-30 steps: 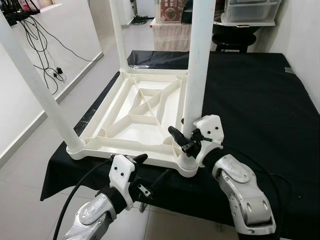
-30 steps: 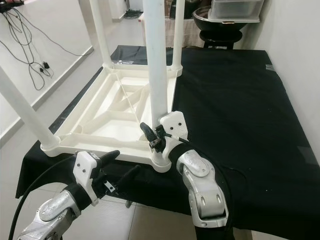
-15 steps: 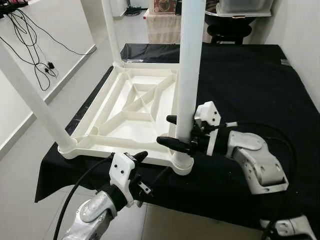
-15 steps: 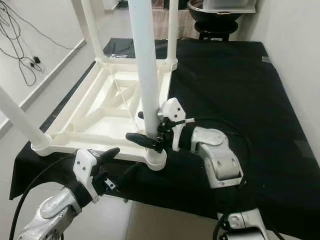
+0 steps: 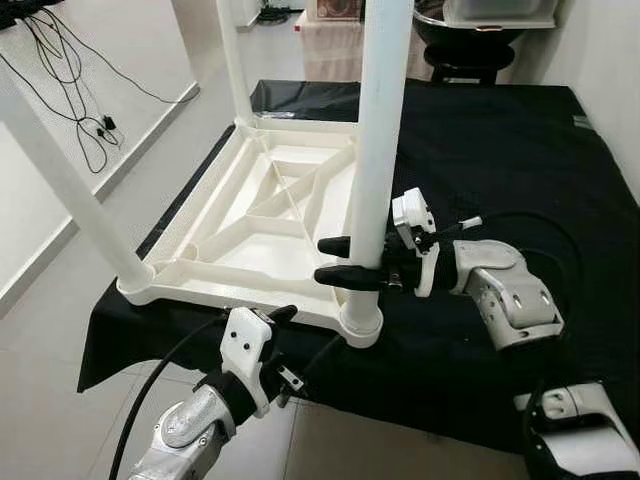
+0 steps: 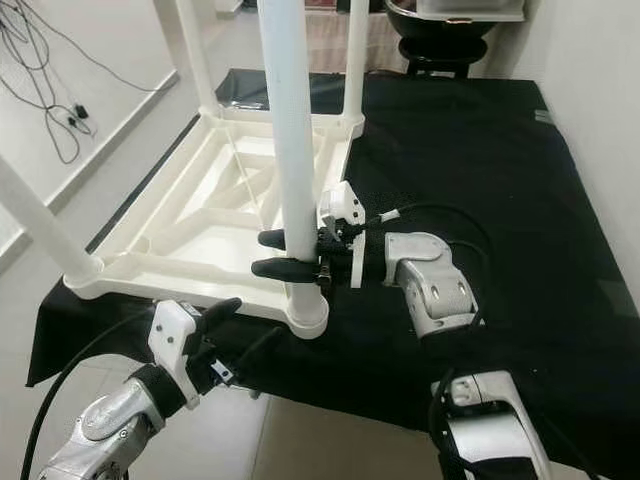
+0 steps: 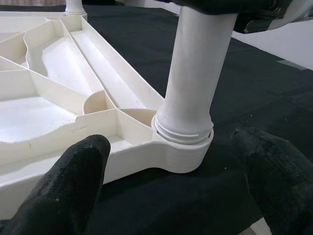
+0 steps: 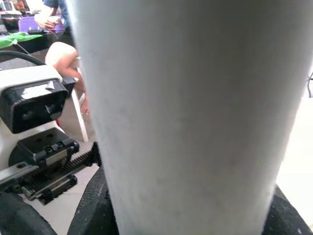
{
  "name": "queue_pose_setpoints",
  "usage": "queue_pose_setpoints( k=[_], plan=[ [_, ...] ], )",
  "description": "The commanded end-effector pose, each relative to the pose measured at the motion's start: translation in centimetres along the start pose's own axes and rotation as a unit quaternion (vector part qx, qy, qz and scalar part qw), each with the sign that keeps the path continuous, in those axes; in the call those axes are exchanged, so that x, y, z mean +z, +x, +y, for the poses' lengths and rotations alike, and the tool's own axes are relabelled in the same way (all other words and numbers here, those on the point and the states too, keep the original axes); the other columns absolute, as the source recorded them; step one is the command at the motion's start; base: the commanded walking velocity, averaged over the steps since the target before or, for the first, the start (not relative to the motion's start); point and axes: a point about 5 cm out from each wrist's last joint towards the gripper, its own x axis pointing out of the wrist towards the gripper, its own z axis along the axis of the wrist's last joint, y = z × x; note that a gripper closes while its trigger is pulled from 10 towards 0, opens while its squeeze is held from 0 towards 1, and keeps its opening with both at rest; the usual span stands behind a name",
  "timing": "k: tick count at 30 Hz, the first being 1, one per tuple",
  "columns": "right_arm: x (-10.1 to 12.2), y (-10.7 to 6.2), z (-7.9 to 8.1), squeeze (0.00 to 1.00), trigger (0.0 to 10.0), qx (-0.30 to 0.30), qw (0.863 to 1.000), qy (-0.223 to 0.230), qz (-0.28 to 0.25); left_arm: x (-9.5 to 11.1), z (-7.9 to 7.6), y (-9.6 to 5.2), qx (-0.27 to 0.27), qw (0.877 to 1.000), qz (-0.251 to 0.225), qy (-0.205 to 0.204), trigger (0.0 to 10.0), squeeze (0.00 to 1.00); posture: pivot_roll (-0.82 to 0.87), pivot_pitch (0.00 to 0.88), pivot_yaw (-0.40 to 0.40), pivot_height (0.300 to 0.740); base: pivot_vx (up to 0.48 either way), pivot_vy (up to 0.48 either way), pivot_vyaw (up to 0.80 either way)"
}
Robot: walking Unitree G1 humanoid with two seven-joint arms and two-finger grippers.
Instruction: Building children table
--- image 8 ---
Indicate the person hand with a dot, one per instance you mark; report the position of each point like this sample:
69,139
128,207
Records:
46,20

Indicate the green cloth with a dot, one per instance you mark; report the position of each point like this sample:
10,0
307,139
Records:
17,39

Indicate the purple box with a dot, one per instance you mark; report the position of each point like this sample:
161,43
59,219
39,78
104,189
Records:
27,24

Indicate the white plastic table leg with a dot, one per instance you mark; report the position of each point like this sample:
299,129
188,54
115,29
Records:
195,110

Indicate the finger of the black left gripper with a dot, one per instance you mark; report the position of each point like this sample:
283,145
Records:
17,218

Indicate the person bare leg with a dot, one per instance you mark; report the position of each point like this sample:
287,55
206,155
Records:
63,56

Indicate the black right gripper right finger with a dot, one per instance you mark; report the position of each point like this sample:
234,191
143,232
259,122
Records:
286,220

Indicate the person torso in blue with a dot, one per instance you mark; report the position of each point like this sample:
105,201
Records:
64,14

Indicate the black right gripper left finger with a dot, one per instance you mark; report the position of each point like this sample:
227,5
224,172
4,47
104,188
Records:
95,210

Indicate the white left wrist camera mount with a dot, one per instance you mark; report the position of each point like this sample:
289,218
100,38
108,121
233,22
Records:
24,73

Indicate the black desk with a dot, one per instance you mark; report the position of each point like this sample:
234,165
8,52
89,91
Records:
36,45

